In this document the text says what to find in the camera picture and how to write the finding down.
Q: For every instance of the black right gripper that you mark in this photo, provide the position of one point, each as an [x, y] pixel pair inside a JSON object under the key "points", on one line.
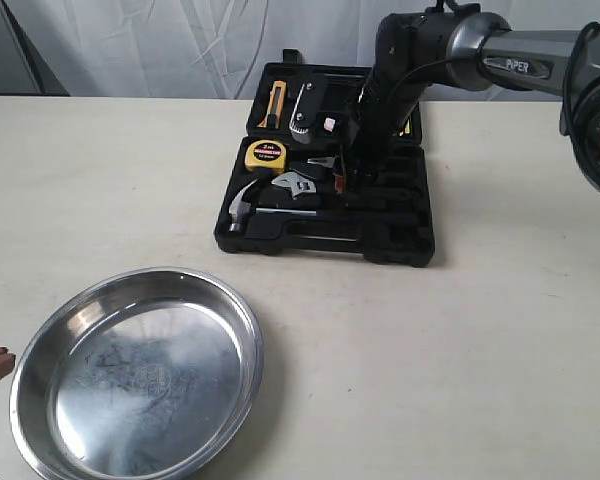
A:
{"points": [[381, 110]]}

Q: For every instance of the silver adjustable wrench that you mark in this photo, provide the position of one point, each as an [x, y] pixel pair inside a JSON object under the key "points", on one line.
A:
{"points": [[295, 183]]}

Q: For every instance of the black plastic tool case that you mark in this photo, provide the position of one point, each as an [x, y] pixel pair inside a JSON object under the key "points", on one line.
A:
{"points": [[402, 175]]}

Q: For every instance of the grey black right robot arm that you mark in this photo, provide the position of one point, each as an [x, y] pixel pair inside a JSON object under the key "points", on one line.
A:
{"points": [[465, 47]]}

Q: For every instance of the roll of electrical tape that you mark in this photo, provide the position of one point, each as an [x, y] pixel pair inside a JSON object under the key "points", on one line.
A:
{"points": [[329, 125]]}

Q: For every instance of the yellow tape measure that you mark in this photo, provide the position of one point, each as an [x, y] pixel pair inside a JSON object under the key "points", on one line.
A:
{"points": [[267, 154]]}

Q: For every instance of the yellow utility knife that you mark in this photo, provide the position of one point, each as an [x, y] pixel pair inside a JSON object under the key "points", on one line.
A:
{"points": [[277, 96]]}

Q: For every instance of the steel claw hammer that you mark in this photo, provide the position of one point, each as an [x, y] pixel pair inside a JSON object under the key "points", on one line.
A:
{"points": [[366, 208]]}

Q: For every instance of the round stainless steel tray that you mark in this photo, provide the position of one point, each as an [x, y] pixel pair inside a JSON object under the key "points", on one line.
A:
{"points": [[145, 375]]}

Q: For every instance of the white backdrop curtain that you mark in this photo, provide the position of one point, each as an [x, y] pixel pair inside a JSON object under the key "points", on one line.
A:
{"points": [[194, 49]]}

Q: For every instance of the dark vertical pole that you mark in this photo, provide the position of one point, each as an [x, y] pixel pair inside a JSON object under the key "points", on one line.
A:
{"points": [[44, 80]]}

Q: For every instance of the orange handled pliers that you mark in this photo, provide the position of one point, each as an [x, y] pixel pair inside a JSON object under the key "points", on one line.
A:
{"points": [[326, 162]]}

